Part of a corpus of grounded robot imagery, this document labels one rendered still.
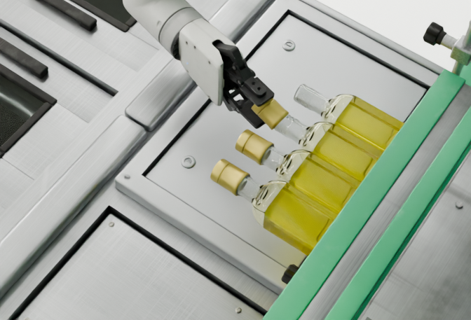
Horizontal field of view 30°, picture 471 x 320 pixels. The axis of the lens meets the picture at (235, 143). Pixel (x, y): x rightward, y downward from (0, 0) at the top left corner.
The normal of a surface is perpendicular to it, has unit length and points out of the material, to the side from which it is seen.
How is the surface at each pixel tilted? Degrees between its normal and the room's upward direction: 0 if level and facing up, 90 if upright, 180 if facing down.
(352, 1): 90
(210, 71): 74
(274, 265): 90
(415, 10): 90
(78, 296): 91
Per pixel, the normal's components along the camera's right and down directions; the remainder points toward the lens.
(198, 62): -0.77, 0.53
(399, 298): 0.02, -0.53
